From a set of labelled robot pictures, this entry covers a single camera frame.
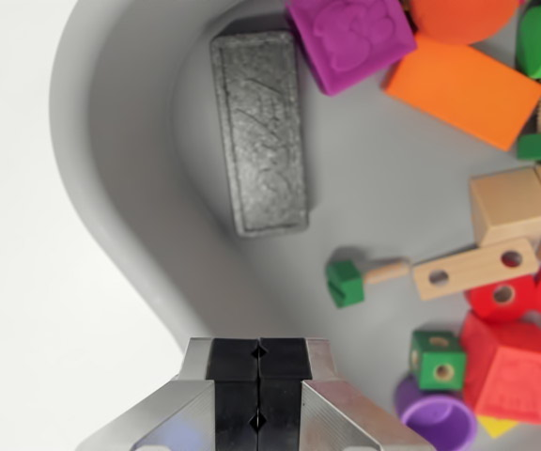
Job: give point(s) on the natural wooden bar with holes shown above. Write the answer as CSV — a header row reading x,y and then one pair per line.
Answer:
x,y
472,270

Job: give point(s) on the green wooden cube with holes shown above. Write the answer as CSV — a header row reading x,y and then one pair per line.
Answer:
x,y
437,362

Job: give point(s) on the dark grey foam block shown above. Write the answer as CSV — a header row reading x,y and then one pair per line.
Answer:
x,y
261,141

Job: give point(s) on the black silver gripper left finger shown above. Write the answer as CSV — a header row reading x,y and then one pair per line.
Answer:
x,y
233,404

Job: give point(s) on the red embossed soft cube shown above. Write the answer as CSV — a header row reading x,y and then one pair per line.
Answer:
x,y
514,376

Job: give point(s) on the magenta embossed soft cube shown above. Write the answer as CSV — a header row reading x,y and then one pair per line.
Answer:
x,y
350,42

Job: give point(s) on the black silver gripper right finger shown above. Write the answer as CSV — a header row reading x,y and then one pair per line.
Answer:
x,y
282,404

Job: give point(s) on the square green headed wooden bolt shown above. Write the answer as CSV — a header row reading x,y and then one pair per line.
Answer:
x,y
345,284

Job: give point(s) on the grey plastic bin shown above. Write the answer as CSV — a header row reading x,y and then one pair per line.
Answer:
x,y
158,188

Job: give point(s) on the orange rectangular wooden block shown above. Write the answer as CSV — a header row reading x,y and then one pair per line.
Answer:
x,y
463,94

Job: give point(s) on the purple plastic cup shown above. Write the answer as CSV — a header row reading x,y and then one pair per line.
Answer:
x,y
439,423

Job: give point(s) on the orange foam ball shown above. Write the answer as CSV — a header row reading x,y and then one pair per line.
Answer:
x,y
463,19

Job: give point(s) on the yellow wooden triangle piece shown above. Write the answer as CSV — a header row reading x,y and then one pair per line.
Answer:
x,y
496,426

